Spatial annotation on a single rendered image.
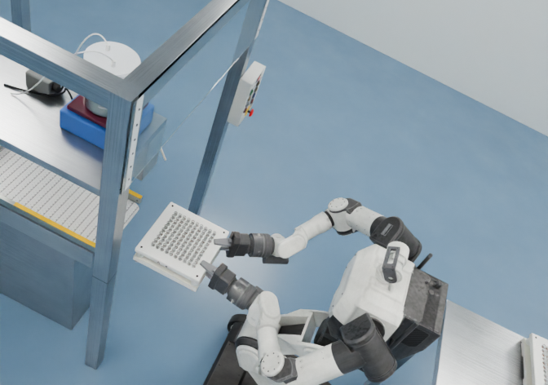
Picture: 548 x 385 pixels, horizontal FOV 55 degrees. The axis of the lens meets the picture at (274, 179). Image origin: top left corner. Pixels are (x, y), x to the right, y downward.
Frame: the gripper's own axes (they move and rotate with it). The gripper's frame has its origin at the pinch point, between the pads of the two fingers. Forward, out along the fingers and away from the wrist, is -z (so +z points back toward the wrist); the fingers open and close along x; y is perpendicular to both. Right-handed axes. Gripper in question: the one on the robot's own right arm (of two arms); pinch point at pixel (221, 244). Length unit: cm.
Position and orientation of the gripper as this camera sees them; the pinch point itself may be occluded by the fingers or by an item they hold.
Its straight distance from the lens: 192.2
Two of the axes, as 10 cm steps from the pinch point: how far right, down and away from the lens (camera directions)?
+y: -1.6, -7.7, 6.1
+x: -3.1, 6.3, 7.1
